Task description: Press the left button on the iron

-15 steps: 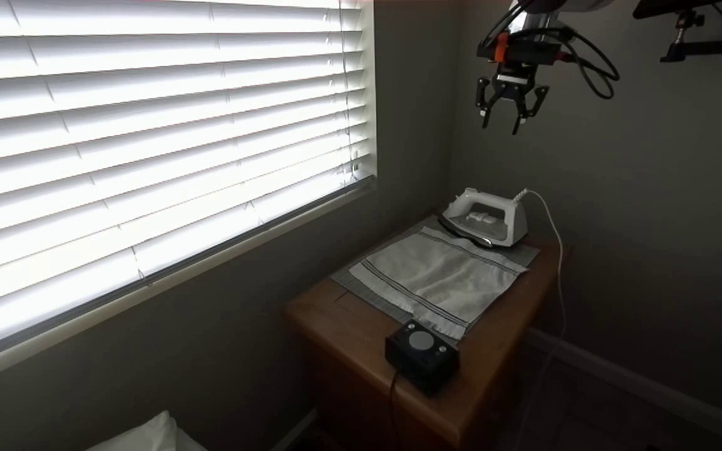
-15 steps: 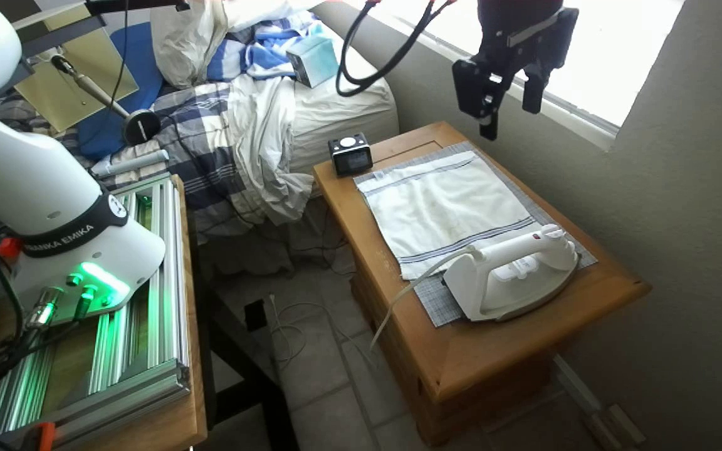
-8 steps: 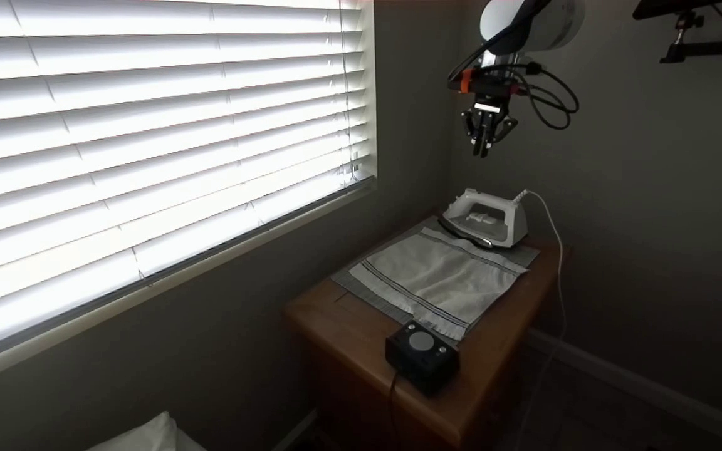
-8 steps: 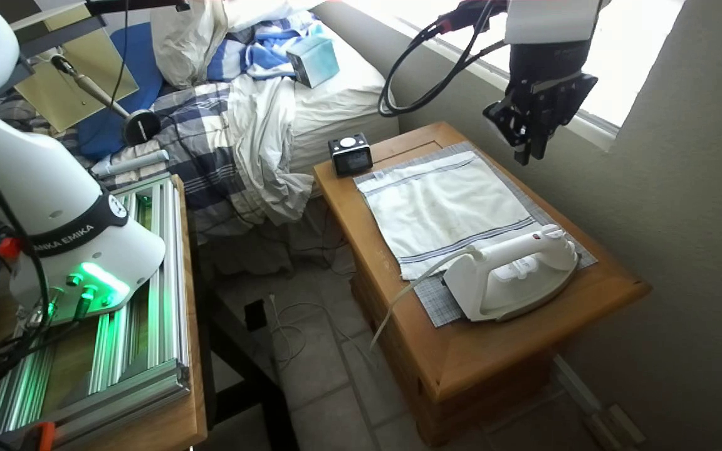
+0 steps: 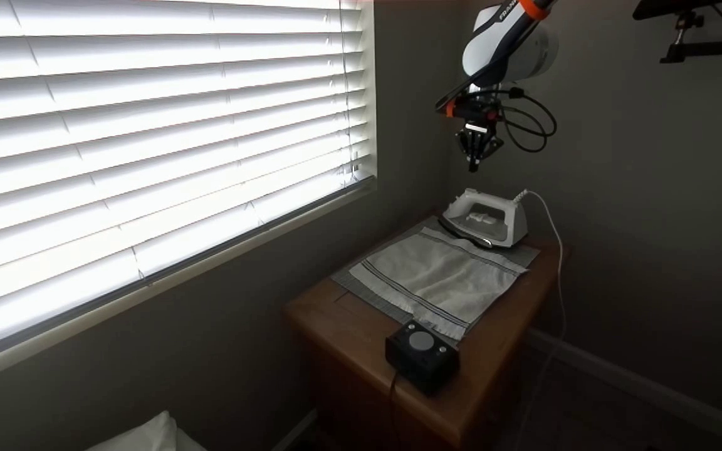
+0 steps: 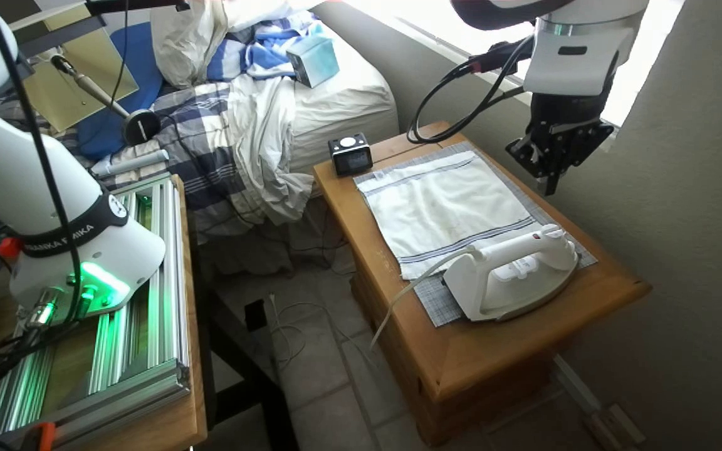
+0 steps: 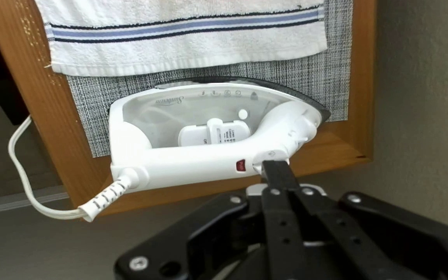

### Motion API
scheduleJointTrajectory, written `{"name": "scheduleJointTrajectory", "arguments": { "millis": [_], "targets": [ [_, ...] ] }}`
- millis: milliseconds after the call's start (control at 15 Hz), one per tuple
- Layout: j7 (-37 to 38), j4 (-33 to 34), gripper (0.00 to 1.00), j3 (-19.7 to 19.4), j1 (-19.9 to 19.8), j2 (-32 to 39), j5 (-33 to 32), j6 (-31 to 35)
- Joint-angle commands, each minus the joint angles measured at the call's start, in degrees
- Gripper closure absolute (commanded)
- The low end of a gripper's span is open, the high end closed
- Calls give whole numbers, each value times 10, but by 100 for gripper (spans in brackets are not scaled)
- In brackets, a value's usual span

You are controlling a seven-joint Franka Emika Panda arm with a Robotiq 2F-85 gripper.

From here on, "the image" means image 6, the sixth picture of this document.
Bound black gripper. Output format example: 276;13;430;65
504;89;618;201

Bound white clothes iron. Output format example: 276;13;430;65
441;226;583;325

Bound white striped towel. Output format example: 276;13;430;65
351;146;598;331

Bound white window blinds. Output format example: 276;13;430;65
342;0;687;131

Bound small black cube clock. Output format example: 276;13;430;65
326;131;374;177

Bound white bed mattress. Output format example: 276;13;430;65
282;22;401;172

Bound wooden nightstand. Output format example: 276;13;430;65
310;118;655;451

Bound teal tissue box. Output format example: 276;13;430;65
285;29;341;89

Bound white crumpled sheet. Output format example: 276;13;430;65
223;73;317;228

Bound blue white striped cloth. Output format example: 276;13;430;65
202;13;315;85

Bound blue plaid blanket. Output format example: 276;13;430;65
89;78;317;246

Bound white pillow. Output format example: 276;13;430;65
148;0;230;89

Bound black round stand with rod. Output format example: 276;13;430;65
47;52;163;148

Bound plain blue cloth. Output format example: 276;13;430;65
72;17;167;162

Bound olive cardboard sheet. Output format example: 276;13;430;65
20;27;143;137

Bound red emergency stop knob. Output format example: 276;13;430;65
0;233;24;265

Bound white iron power cord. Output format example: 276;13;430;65
365;248;464;350

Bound aluminium extrusion base frame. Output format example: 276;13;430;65
0;172;192;446

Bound black cable along robot base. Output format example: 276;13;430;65
0;0;84;336

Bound orange clamp handle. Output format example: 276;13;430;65
28;419;60;451

